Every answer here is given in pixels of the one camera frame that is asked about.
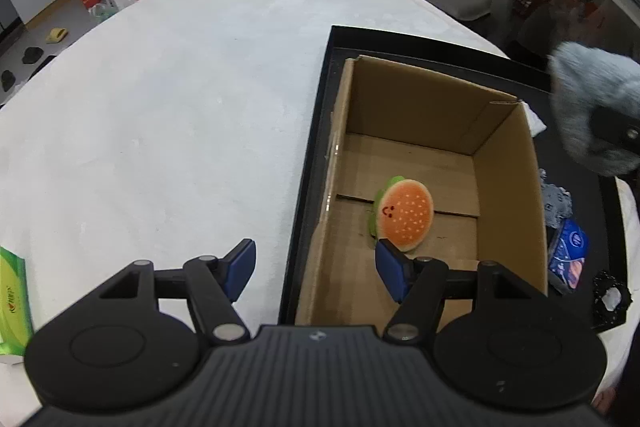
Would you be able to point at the grey fluffy plush toy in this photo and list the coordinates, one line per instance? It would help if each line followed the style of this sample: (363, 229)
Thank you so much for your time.
(580, 92)

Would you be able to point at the green tissue pack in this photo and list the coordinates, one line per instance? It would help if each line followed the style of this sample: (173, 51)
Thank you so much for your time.
(12, 302)

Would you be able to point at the grey denim toy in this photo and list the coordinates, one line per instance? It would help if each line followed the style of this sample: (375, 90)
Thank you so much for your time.
(555, 207)

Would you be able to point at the black slipper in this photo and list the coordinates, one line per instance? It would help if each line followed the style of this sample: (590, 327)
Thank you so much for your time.
(9, 79)
(32, 55)

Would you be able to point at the black tray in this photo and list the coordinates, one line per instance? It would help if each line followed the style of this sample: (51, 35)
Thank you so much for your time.
(400, 44)

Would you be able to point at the pale green bag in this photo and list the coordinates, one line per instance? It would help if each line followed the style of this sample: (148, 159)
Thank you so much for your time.
(103, 10)

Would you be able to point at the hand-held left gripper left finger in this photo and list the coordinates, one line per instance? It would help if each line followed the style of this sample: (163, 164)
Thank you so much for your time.
(240, 264)

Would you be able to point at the blue tissue packet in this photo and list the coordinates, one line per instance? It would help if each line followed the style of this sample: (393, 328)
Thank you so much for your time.
(570, 247)

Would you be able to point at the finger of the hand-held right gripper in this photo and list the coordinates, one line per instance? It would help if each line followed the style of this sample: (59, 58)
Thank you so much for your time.
(612, 127)

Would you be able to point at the black bag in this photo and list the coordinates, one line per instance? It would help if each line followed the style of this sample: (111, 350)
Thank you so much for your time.
(602, 287)

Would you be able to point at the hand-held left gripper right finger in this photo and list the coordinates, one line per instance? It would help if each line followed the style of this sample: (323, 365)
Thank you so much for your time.
(392, 272)

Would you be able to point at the white tissue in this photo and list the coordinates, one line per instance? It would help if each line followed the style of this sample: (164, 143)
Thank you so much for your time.
(535, 122)

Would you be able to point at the yellow slipper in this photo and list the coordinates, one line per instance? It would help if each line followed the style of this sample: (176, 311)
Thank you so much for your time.
(56, 35)

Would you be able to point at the brown cardboard box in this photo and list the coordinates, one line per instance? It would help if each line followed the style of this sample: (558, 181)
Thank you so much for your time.
(415, 97)

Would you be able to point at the burger plush toy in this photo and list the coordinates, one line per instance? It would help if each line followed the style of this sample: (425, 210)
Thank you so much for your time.
(407, 212)

